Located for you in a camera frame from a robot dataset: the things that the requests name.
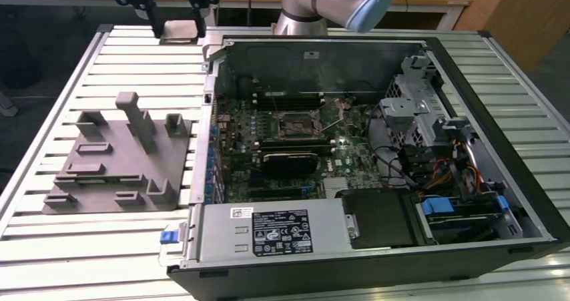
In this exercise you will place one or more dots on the silver CPU chip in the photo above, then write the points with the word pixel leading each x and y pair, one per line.
pixel 177 30

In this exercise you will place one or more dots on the CPU socket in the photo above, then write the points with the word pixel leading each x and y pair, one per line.
pixel 295 125

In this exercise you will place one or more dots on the black RAM slot bank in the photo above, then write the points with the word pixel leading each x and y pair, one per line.
pixel 293 146
pixel 289 102

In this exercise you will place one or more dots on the grey metal floor foot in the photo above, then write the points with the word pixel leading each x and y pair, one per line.
pixel 8 109

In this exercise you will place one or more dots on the green motherboard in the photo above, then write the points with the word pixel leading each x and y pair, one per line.
pixel 240 147

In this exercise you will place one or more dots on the grey plastic parts rack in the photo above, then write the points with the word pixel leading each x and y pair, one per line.
pixel 120 154

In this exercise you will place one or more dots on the black graphics card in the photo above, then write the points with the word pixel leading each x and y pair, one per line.
pixel 289 164

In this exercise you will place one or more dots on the grey metal drive cage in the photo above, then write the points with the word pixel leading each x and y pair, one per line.
pixel 400 110

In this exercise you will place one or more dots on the small silver heat sink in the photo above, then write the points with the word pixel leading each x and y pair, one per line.
pixel 335 185

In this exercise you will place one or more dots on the silver power supply unit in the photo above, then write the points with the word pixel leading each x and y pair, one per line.
pixel 221 234

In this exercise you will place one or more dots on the blue case latch tab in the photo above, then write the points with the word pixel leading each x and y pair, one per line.
pixel 168 237

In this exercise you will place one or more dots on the wooden cabinet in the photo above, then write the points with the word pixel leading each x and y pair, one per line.
pixel 524 14

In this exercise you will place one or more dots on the blue disk carrier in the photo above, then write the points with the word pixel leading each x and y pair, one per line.
pixel 436 207

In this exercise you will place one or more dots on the black open PC case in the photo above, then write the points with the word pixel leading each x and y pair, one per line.
pixel 311 281

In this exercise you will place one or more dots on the black disk drive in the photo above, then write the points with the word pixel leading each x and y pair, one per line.
pixel 458 229

